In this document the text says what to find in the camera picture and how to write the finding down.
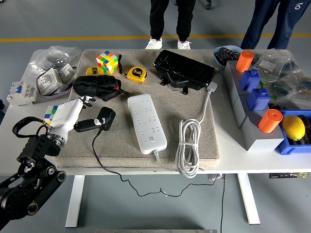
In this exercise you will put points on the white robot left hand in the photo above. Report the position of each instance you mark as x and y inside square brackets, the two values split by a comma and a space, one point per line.
[65, 114]

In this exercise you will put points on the white power strip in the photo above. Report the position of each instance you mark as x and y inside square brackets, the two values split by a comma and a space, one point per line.
[147, 121]

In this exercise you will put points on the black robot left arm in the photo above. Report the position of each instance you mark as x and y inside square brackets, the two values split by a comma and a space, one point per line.
[36, 148]

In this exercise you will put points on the small colourful puzzle cube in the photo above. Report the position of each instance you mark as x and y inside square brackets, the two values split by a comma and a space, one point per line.
[51, 115]

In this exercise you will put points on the purple tray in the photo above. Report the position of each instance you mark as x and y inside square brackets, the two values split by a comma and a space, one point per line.
[60, 93]

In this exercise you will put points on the black fabric pouch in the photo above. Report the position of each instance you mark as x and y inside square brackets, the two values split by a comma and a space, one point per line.
[97, 87]

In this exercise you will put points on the white circuit breaker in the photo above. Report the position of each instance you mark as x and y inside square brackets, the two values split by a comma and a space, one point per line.
[20, 93]

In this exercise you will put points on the round yellow tape measure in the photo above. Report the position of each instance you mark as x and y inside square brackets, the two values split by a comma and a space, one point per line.
[93, 71]

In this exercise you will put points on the clear bag of screws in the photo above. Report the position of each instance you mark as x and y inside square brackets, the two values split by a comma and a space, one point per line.
[56, 57]

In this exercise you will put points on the person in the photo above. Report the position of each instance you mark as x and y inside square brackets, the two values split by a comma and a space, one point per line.
[2, 106]
[279, 21]
[158, 19]

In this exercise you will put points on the large colourful puzzle cube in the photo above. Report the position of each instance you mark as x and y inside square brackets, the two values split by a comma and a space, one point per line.
[107, 61]

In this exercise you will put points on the white table leg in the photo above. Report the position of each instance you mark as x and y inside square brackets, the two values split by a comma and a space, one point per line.
[249, 199]
[75, 201]

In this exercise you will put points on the grey-brown mat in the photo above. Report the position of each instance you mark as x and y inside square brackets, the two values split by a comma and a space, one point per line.
[170, 109]

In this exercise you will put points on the black wrapped electronic device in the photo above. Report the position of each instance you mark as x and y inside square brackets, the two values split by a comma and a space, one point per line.
[184, 69]

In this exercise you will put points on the light blue bowl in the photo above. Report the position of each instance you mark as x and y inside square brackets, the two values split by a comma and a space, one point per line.
[218, 61]

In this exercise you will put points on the grey box under table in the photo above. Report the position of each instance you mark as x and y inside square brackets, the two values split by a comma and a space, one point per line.
[215, 177]

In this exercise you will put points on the grey holder box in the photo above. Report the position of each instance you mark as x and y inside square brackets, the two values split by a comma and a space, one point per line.
[239, 109]
[257, 142]
[230, 80]

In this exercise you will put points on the black component packets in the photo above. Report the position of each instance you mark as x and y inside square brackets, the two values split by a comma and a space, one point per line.
[227, 54]

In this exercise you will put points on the black chair caster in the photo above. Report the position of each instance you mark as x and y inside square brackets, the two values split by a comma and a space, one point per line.
[208, 5]

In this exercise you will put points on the orange cylinder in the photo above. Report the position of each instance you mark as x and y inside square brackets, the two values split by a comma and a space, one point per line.
[245, 61]
[270, 121]

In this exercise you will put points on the blue plastic block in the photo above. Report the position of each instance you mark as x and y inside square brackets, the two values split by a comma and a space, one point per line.
[250, 80]
[258, 99]

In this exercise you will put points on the small green piece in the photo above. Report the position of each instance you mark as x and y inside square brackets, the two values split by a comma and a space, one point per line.
[273, 97]
[262, 84]

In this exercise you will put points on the small black part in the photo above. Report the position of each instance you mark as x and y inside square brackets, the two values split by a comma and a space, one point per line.
[272, 106]

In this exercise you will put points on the clear bag of components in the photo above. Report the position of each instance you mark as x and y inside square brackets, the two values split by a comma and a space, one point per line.
[291, 87]
[274, 63]

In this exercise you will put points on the blue storage bin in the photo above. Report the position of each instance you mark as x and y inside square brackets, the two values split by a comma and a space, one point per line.
[286, 146]

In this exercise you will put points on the yellow lemon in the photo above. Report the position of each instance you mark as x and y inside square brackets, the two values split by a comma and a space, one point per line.
[293, 128]

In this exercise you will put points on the black table control panel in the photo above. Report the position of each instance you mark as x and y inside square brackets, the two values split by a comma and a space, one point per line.
[288, 175]

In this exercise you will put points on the white wall socket module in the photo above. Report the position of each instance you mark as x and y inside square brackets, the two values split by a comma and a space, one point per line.
[66, 72]
[48, 81]

